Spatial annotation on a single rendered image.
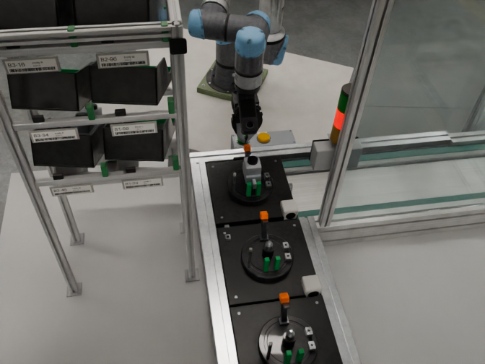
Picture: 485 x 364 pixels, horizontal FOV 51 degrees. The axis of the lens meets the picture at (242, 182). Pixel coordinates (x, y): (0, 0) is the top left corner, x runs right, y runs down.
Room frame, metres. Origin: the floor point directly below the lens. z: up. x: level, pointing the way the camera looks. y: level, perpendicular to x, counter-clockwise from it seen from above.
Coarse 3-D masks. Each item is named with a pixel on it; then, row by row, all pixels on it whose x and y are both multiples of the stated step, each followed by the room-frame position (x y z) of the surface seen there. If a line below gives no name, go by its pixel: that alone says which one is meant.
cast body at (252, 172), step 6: (252, 156) 1.01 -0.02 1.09; (246, 162) 0.99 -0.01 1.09; (252, 162) 0.99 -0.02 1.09; (258, 162) 1.00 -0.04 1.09; (246, 168) 0.97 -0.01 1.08; (252, 168) 0.97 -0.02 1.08; (258, 168) 0.98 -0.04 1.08; (246, 174) 0.97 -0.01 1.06; (252, 174) 0.97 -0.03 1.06; (258, 174) 0.98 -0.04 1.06; (246, 180) 0.96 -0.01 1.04; (252, 180) 0.96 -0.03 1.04; (258, 180) 0.97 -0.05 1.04
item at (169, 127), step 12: (156, 120) 1.02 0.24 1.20; (168, 120) 0.88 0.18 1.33; (108, 132) 0.79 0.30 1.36; (168, 132) 0.87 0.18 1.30; (108, 144) 0.78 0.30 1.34; (120, 144) 0.78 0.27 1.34; (132, 144) 0.78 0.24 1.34; (144, 144) 0.78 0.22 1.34; (156, 144) 0.78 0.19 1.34; (168, 144) 0.85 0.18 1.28; (108, 156) 0.77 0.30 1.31; (120, 156) 0.77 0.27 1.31; (132, 156) 0.77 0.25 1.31; (144, 156) 0.77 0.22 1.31; (156, 156) 0.77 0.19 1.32
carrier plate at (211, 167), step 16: (240, 160) 1.11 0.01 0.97; (272, 160) 1.12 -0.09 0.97; (208, 176) 1.03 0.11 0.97; (224, 176) 1.04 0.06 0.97; (272, 176) 1.05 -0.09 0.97; (224, 192) 0.98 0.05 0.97; (288, 192) 0.99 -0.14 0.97; (224, 208) 0.91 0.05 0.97; (240, 208) 0.92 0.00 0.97; (256, 208) 0.92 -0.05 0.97; (272, 208) 0.93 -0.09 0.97; (224, 224) 0.86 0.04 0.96; (240, 224) 0.87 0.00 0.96
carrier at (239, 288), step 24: (240, 240) 0.80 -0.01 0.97; (264, 240) 0.79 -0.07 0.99; (288, 240) 0.81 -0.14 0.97; (240, 264) 0.73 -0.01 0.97; (264, 264) 0.70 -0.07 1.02; (288, 264) 0.72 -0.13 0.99; (312, 264) 0.74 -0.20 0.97; (240, 288) 0.66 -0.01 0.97; (264, 288) 0.66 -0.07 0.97; (288, 288) 0.67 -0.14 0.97; (312, 288) 0.66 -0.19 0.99
